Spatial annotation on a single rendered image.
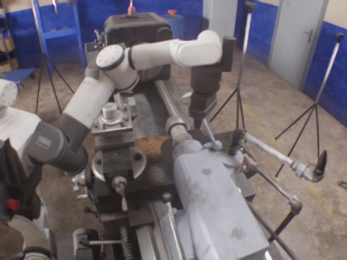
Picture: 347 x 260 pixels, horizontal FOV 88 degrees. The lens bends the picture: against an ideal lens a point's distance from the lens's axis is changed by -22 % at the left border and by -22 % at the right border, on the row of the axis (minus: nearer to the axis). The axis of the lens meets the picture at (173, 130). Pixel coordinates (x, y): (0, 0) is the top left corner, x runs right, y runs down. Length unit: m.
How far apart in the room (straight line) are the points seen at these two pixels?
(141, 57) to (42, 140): 0.33
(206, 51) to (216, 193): 0.37
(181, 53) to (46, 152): 0.41
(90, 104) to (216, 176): 0.41
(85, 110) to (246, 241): 0.52
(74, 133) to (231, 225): 0.46
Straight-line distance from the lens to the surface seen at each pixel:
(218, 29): 5.09
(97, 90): 0.59
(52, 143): 0.56
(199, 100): 0.63
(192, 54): 0.55
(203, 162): 0.70
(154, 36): 1.73
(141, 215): 0.91
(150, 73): 1.59
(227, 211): 0.60
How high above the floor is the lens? 1.66
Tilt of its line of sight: 39 degrees down
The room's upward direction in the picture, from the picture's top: 2 degrees clockwise
